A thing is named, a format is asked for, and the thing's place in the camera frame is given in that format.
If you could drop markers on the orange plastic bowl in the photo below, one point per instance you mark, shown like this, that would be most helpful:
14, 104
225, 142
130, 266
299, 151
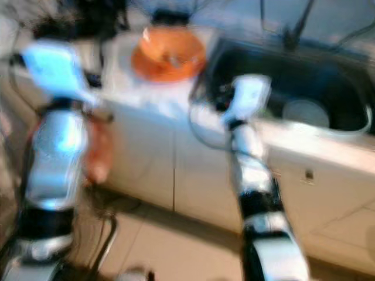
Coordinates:
170, 45

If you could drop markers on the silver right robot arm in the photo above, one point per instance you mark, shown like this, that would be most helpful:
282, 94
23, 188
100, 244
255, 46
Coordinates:
255, 170

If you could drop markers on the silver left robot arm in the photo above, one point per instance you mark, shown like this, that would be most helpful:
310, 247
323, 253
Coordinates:
55, 158

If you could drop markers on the black power strip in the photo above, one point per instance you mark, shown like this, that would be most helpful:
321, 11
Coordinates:
79, 28

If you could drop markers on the red plastic bag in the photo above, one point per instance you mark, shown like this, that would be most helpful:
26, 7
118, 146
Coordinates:
101, 149

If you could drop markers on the pale grey bowl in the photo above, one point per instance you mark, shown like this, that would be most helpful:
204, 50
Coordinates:
306, 113

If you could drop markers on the metal faucet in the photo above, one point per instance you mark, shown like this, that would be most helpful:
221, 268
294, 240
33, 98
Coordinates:
290, 38

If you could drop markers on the black power adapter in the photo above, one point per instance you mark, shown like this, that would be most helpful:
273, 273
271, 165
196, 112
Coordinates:
170, 17

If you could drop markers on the stainless steel sink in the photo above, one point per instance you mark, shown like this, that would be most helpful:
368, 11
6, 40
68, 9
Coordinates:
322, 73

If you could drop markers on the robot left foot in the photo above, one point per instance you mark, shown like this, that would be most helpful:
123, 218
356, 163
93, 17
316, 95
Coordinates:
135, 274

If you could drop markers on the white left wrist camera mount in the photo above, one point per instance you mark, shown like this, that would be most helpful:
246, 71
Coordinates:
58, 70

